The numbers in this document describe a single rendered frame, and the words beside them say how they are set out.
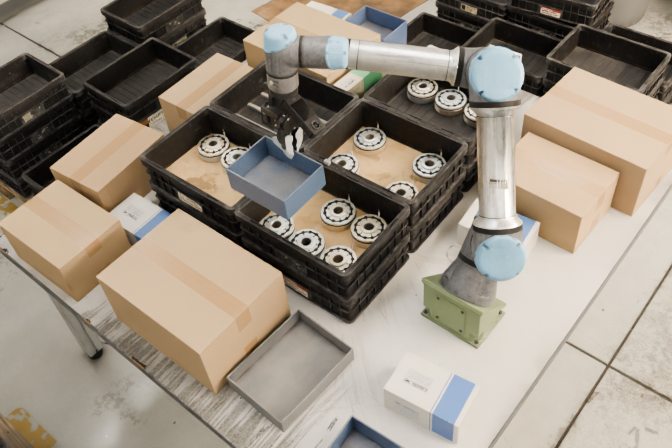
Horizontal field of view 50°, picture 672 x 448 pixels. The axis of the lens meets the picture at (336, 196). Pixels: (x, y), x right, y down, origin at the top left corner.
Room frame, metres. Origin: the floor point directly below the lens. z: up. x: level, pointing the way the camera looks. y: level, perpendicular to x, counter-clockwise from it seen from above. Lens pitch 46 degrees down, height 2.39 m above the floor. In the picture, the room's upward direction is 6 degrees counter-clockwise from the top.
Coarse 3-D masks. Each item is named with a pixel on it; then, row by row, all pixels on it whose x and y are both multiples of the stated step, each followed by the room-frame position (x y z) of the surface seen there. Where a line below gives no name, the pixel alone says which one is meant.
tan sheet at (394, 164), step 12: (348, 144) 1.71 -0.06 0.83; (396, 144) 1.69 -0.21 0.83; (360, 156) 1.65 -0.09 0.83; (372, 156) 1.64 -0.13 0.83; (384, 156) 1.64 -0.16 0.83; (396, 156) 1.63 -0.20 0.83; (408, 156) 1.63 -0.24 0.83; (360, 168) 1.60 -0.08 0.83; (372, 168) 1.59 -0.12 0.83; (384, 168) 1.58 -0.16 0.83; (396, 168) 1.58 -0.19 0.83; (408, 168) 1.57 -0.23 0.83; (372, 180) 1.54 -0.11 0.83; (384, 180) 1.53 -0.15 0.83; (396, 180) 1.53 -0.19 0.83; (408, 180) 1.52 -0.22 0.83
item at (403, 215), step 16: (320, 160) 1.55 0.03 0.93; (352, 176) 1.47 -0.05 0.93; (384, 192) 1.39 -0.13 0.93; (240, 208) 1.39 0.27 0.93; (256, 224) 1.32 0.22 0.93; (400, 224) 1.28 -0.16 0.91; (272, 240) 1.28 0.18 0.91; (288, 240) 1.25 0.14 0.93; (384, 240) 1.23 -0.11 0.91; (304, 256) 1.20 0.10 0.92; (368, 256) 1.18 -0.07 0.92; (336, 272) 1.13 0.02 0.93; (352, 272) 1.13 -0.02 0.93
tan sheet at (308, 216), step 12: (324, 192) 1.51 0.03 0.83; (312, 204) 1.47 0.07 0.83; (300, 216) 1.43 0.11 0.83; (312, 216) 1.42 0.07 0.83; (300, 228) 1.38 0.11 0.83; (312, 228) 1.37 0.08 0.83; (324, 228) 1.37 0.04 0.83; (336, 240) 1.32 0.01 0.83; (348, 240) 1.31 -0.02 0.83; (360, 252) 1.27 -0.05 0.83
